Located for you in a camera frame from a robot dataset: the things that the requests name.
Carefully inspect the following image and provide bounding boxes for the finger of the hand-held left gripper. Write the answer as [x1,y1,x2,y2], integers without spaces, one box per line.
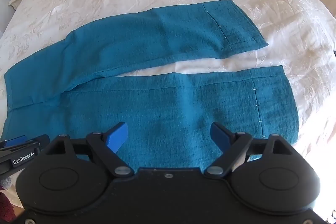
[0,147,43,176]
[0,134,50,151]

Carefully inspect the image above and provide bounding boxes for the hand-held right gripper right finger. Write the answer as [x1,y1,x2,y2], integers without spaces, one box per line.
[205,122,296,178]

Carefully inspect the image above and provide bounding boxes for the teal pants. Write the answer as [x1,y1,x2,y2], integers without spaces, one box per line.
[0,0,299,172]

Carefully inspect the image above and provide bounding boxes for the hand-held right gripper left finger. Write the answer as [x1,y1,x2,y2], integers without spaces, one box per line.
[46,122,134,178]

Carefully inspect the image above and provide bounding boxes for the person's left forearm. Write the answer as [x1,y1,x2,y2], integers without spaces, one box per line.
[0,178,17,224]

